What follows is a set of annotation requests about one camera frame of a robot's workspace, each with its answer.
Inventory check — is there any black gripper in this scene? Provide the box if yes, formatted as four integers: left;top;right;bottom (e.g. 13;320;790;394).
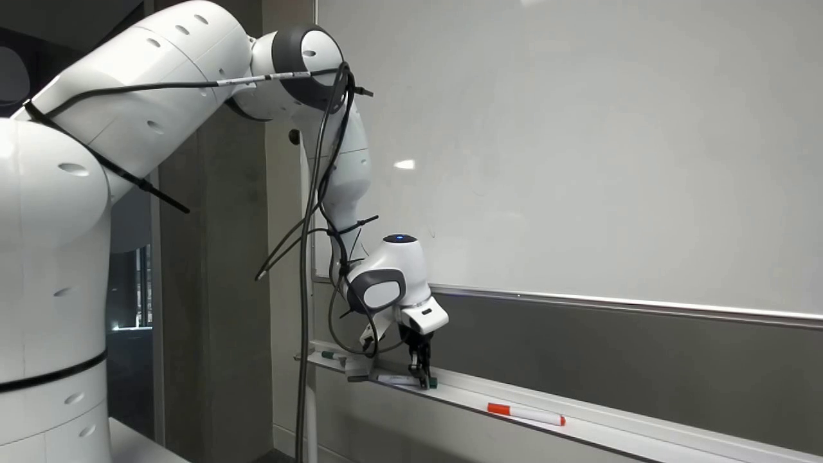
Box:
398;321;440;392

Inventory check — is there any grey whiteboard eraser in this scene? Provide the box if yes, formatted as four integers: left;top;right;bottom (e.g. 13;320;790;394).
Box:
344;345;380;381

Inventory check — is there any white whiteboard stand post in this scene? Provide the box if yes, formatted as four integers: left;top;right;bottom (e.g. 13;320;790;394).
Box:
292;125;322;463

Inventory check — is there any white marker tray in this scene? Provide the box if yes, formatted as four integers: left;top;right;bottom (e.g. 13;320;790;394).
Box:
292;340;823;463

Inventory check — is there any red whiteboard marker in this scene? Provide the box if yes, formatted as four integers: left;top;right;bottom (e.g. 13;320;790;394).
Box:
483;399;567;430

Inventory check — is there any large whiteboard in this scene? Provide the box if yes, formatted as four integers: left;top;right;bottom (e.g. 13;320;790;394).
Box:
309;0;823;331

